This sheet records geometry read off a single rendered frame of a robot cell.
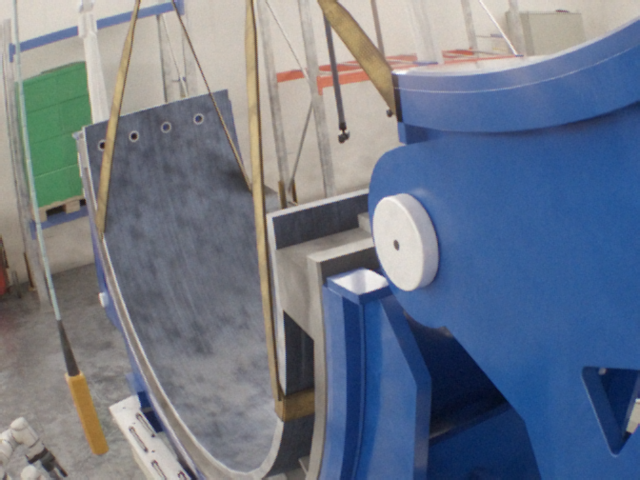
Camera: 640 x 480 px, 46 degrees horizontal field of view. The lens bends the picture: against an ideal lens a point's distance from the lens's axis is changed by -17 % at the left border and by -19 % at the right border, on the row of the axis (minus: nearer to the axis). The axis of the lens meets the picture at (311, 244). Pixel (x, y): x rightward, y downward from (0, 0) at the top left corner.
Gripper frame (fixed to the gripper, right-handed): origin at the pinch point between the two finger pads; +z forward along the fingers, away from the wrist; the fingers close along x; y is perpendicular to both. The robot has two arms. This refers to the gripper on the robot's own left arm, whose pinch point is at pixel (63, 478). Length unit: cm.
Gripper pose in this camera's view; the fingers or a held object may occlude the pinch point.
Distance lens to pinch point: 358.8
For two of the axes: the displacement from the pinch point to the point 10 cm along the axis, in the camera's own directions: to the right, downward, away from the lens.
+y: 8.2, -5.7, 1.0
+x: -2.2, -1.6, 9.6
